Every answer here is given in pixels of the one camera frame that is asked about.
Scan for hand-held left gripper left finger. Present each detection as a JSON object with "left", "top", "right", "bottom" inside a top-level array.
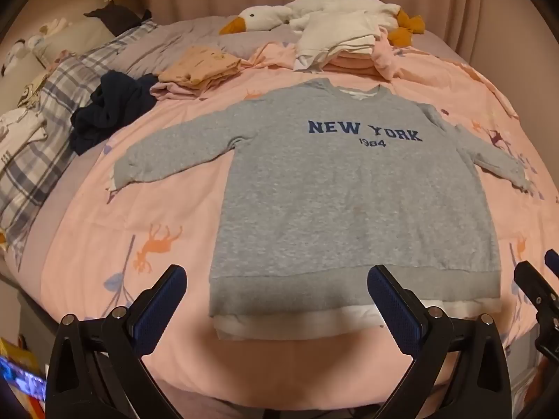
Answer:
[{"left": 45, "top": 264, "right": 188, "bottom": 419}]

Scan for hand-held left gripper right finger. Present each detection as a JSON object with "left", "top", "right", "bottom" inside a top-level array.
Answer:
[{"left": 367, "top": 264, "right": 513, "bottom": 419}]

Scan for grey sweatshirt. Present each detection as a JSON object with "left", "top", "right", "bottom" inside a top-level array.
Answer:
[{"left": 106, "top": 78, "right": 536, "bottom": 341}]

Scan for pink folded clothes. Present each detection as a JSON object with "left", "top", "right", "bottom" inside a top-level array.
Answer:
[{"left": 325, "top": 35, "right": 420, "bottom": 79}]

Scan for pink printed duvet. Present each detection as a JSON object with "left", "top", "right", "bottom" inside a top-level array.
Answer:
[{"left": 39, "top": 41, "right": 559, "bottom": 402}]

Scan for colourful book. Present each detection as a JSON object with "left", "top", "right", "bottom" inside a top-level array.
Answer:
[{"left": 0, "top": 338, "right": 48, "bottom": 419}]

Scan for navy garment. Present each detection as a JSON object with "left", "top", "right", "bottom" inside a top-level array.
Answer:
[{"left": 70, "top": 71, "right": 160, "bottom": 155}]

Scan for pale pink folded garment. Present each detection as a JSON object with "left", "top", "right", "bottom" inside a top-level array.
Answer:
[{"left": 150, "top": 79, "right": 219, "bottom": 103}]

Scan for white printed pillow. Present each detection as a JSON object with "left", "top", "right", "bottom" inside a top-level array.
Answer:
[{"left": 0, "top": 70, "right": 49, "bottom": 175}]

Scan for plaid grey blanket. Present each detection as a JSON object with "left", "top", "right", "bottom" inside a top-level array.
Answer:
[{"left": 0, "top": 20, "right": 160, "bottom": 263}]

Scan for peach printed garment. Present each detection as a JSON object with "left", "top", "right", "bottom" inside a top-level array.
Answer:
[{"left": 157, "top": 45, "right": 243, "bottom": 92}]

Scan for light pink garment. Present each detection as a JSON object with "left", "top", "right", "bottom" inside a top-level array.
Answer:
[{"left": 242, "top": 41, "right": 302, "bottom": 71}]

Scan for cream pillow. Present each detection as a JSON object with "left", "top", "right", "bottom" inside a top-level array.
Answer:
[{"left": 35, "top": 17, "right": 116, "bottom": 68}]

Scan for white garment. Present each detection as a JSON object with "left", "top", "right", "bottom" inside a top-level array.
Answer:
[{"left": 293, "top": 9, "right": 385, "bottom": 73}]

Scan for white and black plush toy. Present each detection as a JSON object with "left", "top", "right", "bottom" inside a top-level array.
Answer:
[{"left": 0, "top": 39, "right": 36, "bottom": 75}]

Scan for dark brown cushion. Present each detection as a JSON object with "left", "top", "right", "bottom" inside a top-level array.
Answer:
[{"left": 84, "top": 2, "right": 151, "bottom": 38}]

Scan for small white plush toy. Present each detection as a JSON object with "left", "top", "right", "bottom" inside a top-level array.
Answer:
[{"left": 28, "top": 17, "right": 73, "bottom": 49}]

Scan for white goose plush toy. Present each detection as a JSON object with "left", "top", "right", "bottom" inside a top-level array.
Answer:
[{"left": 218, "top": 0, "right": 426, "bottom": 49}]

